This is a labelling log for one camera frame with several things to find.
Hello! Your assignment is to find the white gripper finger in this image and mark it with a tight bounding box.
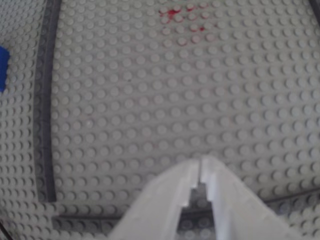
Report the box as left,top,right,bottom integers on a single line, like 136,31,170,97
107,157,201,240
201,156,301,240

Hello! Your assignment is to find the blue lego cube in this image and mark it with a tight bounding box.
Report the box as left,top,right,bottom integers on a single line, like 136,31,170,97
0,46,11,94

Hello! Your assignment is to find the grey lego baseplate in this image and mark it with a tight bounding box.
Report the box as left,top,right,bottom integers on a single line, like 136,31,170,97
0,0,320,240

